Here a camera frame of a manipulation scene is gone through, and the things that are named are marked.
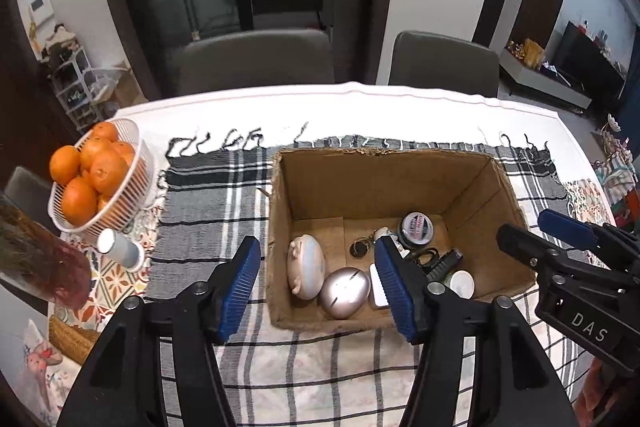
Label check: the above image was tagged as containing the white storage rack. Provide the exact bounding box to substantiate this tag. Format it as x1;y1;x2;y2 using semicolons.
47;42;126;132

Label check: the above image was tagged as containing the small floor cardboard box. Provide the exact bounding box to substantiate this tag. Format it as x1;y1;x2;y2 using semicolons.
112;64;148;105

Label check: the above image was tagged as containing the dark side chair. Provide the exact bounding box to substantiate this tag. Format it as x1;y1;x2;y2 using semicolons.
4;166;57;233

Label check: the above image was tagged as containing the glass jar with reddish contents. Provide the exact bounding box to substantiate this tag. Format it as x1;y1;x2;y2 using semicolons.
0;192;93;310

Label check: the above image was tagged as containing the bird print cushion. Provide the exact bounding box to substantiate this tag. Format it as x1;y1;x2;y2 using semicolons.
10;319;86;423

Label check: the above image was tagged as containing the silver egg-shaped device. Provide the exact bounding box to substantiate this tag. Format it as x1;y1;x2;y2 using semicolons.
320;267;372;320

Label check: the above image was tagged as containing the brown cardboard box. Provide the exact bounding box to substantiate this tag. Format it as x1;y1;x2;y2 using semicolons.
266;148;538;333

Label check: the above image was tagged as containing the person's right hand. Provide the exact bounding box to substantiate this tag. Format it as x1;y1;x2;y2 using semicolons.
585;354;621;408

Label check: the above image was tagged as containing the black television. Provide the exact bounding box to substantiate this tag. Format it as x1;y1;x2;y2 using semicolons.
555;21;628;100

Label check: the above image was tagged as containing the pile of oranges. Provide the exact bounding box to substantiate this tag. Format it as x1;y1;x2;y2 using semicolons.
49;122;137;228

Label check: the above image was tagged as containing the white pig-shaped ornament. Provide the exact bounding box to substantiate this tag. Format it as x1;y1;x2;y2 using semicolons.
286;234;327;300

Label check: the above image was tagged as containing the white cylindrical speaker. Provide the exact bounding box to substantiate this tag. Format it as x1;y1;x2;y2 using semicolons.
96;228;146;270

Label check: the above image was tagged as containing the patterned white tablecloth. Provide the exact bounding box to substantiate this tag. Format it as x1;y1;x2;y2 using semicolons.
60;81;618;358

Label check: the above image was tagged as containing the white wall panel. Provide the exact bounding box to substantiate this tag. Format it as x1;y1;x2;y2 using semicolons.
27;0;53;22

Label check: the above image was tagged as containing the small white figurine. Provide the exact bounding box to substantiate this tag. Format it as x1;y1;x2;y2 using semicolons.
374;227;401;253

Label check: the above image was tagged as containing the grey plaid fringed cloth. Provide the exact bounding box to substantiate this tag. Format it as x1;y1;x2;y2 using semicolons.
145;132;601;427

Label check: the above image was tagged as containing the blue curtain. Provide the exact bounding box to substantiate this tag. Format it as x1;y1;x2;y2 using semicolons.
617;52;640;132

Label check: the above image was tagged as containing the black key ring fob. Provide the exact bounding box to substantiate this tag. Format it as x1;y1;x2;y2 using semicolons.
348;232;376;260

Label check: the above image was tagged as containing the yellow gift box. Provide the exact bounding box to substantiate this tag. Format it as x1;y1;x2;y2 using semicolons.
520;38;546;70

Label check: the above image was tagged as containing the grey television stand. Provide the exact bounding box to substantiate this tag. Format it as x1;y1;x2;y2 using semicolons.
500;49;593;110

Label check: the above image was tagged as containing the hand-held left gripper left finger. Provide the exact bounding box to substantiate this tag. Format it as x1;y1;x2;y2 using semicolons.
56;236;262;427

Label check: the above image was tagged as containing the white rectangular charger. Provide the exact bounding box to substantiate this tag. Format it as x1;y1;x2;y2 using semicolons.
369;263;391;309

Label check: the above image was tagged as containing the grey dining chair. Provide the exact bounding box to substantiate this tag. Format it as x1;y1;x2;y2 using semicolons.
389;31;501;98
177;29;335;96

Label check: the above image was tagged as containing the round labelled tin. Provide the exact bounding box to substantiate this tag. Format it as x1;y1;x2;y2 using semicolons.
397;212;437;251

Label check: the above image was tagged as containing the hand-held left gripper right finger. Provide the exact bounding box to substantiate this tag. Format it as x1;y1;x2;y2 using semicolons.
373;237;576;427

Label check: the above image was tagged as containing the white slatted plastic basket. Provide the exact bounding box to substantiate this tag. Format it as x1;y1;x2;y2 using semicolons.
47;118;152;238

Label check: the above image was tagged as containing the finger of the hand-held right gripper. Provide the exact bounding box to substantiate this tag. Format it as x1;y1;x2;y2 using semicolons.
496;223;618;290
538;208;640;275

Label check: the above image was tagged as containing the small white cup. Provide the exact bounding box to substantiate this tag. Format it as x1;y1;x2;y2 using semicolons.
446;270;475;300

